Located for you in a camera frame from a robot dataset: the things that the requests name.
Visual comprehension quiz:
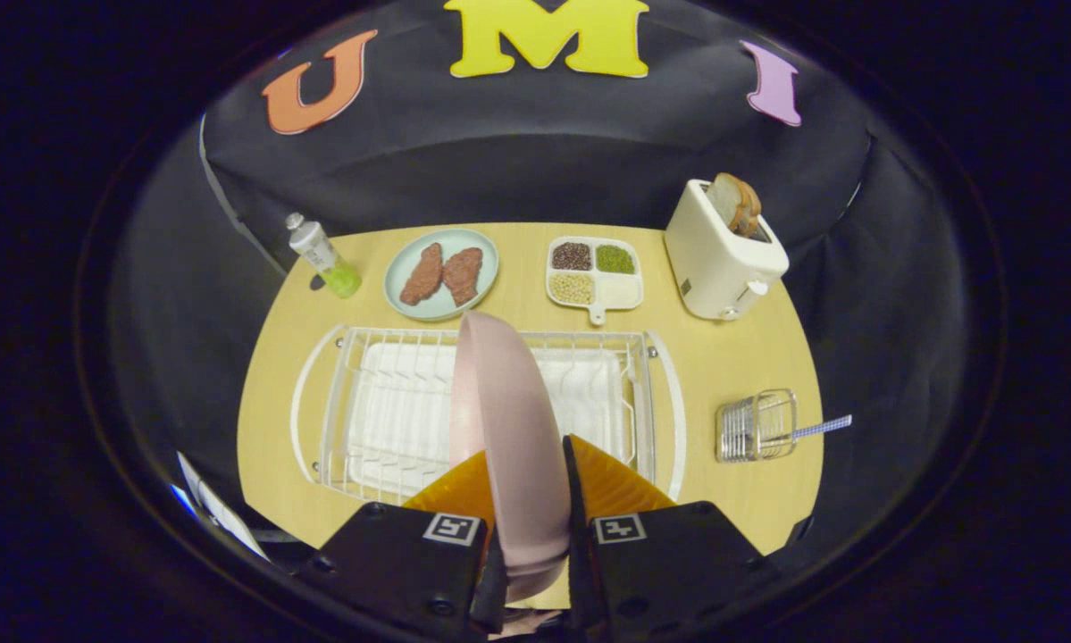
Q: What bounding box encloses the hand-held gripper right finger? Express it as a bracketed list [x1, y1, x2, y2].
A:
[560, 434, 773, 643]

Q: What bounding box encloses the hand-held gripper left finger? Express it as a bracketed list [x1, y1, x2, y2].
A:
[296, 449, 509, 643]

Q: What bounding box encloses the pink plate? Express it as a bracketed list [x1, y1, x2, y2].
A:
[448, 310, 573, 604]

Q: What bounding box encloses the white wire dish rack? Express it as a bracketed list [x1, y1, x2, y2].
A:
[289, 323, 688, 505]

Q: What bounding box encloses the metal wire basket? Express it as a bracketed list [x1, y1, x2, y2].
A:
[715, 388, 799, 463]

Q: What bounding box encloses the blue checkered handle spoon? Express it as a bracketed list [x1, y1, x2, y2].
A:
[790, 414, 854, 442]

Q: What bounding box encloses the light green plate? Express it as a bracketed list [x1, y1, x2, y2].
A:
[383, 229, 500, 322]

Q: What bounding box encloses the white divided tray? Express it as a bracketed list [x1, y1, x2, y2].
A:
[546, 236, 645, 326]

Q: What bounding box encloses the yellow beans pile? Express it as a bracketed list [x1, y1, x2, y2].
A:
[550, 272, 595, 305]

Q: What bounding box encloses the brown meat piece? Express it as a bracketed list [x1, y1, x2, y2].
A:
[443, 247, 484, 307]
[399, 243, 445, 306]

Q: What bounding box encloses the white toaster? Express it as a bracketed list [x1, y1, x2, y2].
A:
[664, 179, 791, 322]

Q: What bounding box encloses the white and green tube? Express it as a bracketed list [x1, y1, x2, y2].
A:
[285, 213, 364, 299]

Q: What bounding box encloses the bread slice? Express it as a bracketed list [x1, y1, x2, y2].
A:
[733, 179, 763, 238]
[706, 172, 746, 231]

